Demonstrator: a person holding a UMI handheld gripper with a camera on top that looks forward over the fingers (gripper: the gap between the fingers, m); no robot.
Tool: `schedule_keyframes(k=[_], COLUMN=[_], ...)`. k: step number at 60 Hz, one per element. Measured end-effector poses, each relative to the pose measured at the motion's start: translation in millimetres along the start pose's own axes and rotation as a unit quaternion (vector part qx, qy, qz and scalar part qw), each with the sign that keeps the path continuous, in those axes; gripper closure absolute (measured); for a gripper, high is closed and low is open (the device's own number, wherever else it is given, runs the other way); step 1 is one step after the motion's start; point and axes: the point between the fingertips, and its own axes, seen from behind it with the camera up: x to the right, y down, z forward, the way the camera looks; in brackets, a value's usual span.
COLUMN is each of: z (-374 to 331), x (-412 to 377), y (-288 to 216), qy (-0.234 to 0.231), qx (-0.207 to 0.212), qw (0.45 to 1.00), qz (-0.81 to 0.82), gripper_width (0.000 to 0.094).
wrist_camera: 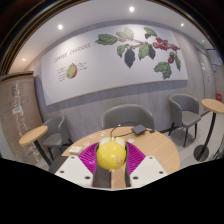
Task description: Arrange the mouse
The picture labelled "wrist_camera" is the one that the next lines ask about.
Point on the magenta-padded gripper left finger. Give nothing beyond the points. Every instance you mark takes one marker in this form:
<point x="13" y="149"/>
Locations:
<point x="74" y="168"/>

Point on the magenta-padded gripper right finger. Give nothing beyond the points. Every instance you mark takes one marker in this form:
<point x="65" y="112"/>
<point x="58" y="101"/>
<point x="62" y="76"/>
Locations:
<point x="146" y="170"/>

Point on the yellow computer mouse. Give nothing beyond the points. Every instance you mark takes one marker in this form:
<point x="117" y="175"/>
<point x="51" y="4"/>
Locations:
<point x="111" y="154"/>

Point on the small white card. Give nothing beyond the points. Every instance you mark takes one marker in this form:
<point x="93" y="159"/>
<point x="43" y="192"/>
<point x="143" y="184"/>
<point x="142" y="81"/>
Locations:
<point x="75" y="150"/>

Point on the grey armchair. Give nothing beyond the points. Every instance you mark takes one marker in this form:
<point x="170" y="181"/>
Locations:
<point x="184" y="111"/>
<point x="127" y="115"/>
<point x="55" y="133"/>

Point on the flat black box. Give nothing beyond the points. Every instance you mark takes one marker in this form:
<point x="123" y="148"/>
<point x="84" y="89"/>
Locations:
<point x="139" y="129"/>

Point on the round wooden side table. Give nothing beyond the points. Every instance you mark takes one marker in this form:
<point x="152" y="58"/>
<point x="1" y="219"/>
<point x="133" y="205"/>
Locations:
<point x="212" y="106"/>
<point x="32" y="135"/>

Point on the white paper notice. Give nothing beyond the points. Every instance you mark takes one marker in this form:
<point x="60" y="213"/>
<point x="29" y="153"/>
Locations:
<point x="17" y="110"/>

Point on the green exit sign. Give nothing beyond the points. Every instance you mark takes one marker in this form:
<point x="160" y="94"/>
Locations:
<point x="200" y="46"/>

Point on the round ceiling lights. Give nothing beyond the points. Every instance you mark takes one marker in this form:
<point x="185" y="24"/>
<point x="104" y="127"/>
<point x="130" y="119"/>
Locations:
<point x="60" y="26"/>

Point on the coffee cherries wall mural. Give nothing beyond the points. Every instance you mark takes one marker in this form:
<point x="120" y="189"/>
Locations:
<point x="110" y="63"/>

